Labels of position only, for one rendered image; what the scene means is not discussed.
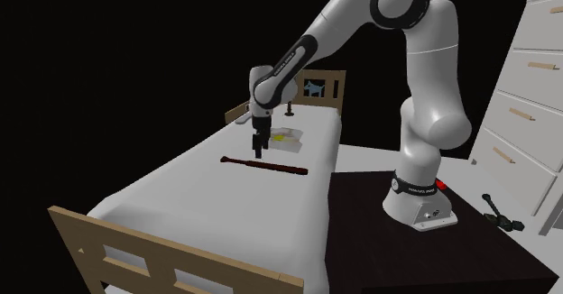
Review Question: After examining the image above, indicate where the wooden bed with white mattress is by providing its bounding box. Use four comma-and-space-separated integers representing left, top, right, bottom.
47, 69, 347, 294

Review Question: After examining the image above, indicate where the dark robot stand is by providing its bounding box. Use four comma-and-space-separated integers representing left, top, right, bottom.
327, 170, 560, 294

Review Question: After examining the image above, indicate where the white chest of drawers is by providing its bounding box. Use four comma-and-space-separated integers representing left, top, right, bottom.
467, 0, 563, 237

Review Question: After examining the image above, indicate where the clear box with yellow item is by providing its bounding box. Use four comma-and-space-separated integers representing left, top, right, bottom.
267, 126, 306, 154

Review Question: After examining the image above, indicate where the dark green toy on floor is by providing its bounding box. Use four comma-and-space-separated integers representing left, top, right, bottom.
481, 192, 526, 233

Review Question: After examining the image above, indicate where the dark brown baseball bat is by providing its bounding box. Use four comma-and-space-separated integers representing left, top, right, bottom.
219, 155, 309, 177

